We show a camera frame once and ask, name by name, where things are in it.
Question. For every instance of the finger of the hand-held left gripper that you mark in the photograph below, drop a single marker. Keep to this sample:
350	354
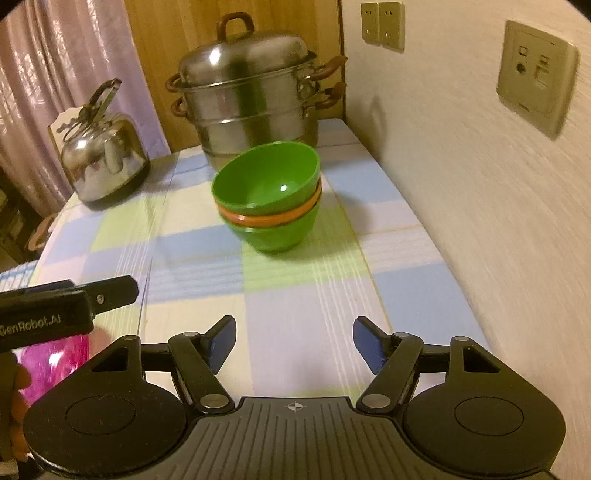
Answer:
113	290

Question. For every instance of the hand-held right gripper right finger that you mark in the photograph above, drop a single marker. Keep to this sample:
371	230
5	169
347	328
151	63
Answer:
367	344

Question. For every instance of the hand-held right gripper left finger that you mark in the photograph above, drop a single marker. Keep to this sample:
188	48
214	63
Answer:
221	344

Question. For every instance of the pink glass plate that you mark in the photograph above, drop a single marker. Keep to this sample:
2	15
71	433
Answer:
51	369

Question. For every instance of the green plastic bowl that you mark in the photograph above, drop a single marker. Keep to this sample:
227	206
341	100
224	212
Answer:
277	235
263	180

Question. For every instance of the orange plastic bowl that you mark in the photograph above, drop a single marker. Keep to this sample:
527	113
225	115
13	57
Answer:
258	220

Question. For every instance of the person's left hand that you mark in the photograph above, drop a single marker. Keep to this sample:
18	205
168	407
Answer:
22	378

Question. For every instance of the blue checked cloth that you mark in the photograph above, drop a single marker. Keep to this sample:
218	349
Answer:
16	274

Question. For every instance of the pastel plaid tablecloth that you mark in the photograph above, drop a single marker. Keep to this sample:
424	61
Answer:
295	295

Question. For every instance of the dark metal shelf rack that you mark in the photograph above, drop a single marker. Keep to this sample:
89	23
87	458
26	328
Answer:
18	221

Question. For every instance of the stainless steel kettle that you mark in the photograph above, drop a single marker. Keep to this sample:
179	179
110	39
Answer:
101	161

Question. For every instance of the white wooden chair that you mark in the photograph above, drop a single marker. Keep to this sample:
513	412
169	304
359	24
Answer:
64	124

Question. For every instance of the lilac curtain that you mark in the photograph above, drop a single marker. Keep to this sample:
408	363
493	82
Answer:
69	55

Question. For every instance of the stainless steel steamer pot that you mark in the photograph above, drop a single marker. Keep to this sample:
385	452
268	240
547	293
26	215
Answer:
249	92

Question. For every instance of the wooden door panel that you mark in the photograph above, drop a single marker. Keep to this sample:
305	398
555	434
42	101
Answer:
184	32

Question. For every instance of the large beige wall socket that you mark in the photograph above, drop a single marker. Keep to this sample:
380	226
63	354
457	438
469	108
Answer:
535	78

